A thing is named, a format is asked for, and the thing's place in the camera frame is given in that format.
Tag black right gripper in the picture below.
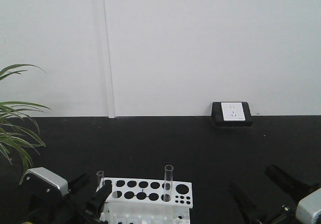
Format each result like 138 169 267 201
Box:
229 164 319 224

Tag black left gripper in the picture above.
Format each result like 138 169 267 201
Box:
20 173 112 223

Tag short glass test tube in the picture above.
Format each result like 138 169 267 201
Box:
96 170 105 189

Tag tall glass test tube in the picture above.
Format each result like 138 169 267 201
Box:
164 164 174 202

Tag white test tube rack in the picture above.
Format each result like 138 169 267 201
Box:
100 177 193 223

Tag green plant leaves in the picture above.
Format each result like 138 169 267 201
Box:
0 63 52 184

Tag white socket on black base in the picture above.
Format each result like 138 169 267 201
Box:
211 102 253 127

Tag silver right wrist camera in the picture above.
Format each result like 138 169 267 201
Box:
295 188 320 224

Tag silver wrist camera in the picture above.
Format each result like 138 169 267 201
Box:
25 167 69 196
295 188 320 224

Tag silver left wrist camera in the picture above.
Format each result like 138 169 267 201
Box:
25 167 69 196

